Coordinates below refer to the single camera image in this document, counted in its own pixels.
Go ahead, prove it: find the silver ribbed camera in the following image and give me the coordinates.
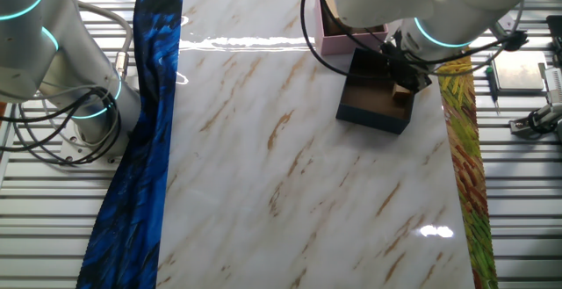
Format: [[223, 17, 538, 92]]
[[543, 66, 562, 104]]

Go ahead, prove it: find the yellow green painted cloth strip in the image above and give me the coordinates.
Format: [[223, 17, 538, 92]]
[[436, 54, 500, 289]]

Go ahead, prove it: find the pink cardboard box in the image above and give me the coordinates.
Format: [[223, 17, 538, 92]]
[[314, 0, 390, 56]]

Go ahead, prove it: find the large wooden cube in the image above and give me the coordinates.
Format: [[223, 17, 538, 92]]
[[323, 0, 352, 36]]

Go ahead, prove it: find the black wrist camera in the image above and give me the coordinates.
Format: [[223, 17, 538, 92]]
[[502, 29, 530, 52]]

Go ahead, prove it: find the blue painted cloth strip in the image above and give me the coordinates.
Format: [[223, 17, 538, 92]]
[[76, 0, 188, 289]]

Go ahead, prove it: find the square silver metal plate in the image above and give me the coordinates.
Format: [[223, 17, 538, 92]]
[[491, 50, 549, 93]]

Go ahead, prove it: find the green handled screwdriver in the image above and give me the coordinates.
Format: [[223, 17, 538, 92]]
[[484, 65, 501, 115]]

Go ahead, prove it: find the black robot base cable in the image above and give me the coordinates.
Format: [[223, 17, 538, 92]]
[[0, 85, 124, 166]]

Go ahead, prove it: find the dark blue cardboard box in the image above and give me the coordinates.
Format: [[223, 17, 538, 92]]
[[335, 47, 416, 135]]

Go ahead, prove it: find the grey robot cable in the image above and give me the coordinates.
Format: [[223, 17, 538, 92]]
[[76, 0, 135, 82]]

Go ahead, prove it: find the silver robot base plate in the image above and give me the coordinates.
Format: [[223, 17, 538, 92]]
[[59, 116, 125, 172]]

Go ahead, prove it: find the black device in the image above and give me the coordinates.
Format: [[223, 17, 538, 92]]
[[545, 14, 562, 64]]

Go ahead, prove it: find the white marble pattern mat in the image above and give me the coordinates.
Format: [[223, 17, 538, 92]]
[[155, 0, 478, 289]]

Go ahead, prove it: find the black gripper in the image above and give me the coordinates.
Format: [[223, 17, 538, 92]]
[[379, 33, 434, 95]]

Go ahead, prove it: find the medium wooden cube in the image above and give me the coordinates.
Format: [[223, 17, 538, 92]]
[[391, 82, 413, 103]]

